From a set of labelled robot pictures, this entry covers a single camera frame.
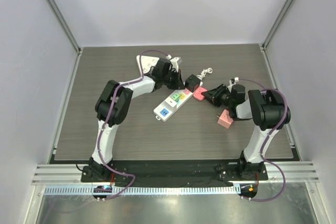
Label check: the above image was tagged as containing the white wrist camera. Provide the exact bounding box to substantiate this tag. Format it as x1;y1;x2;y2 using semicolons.
227;77;239;92
166;55;182;72

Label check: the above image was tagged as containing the white power strip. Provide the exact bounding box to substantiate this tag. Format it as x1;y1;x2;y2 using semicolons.
153;89;193;122

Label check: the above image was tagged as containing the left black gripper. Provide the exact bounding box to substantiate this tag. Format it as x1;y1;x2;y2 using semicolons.
162;69;184;90

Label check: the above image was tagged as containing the white triangular socket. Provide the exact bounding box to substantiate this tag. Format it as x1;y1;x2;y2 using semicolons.
136;55;159;75

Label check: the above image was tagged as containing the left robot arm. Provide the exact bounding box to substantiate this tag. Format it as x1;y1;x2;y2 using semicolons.
82;57;185;182

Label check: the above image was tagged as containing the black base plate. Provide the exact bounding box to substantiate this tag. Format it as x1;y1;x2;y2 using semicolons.
81;158;268;183

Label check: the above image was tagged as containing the white charger plug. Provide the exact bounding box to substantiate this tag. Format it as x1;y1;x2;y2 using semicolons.
165;97;177;107

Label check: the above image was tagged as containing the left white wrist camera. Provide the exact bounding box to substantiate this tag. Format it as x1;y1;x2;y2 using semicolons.
166;55;182;72

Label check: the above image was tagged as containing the slotted cable duct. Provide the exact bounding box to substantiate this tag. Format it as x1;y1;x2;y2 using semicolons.
44;184;241;196

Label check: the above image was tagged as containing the small pink cube plug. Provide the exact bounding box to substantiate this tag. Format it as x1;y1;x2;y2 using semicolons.
193;87;207;101

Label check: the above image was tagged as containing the right aluminium frame post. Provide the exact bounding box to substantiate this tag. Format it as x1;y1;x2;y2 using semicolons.
260;0;295;51

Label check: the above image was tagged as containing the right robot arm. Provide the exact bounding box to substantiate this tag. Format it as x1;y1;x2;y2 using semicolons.
202;83;291;181

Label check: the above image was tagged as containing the aluminium front rail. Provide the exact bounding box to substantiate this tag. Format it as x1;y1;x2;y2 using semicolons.
32;161;319;185

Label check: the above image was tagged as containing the white coiled power cord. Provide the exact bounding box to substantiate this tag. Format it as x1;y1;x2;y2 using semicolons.
196;67;213;80

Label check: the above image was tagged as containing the aluminium frame post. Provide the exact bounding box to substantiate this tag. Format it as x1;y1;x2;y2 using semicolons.
46;0;81;54
260;0;295;51

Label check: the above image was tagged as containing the left aluminium frame post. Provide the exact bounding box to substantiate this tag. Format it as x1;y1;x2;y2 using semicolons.
46;0;81;54

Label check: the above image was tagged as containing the black cube plug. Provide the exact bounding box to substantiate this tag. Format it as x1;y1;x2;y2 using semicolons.
184;74;201;93

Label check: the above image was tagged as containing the green cube plug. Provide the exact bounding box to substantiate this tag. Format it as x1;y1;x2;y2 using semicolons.
171;92;181;102

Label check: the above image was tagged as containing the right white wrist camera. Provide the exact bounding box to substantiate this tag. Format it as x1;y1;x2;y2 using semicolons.
227;77;239;92

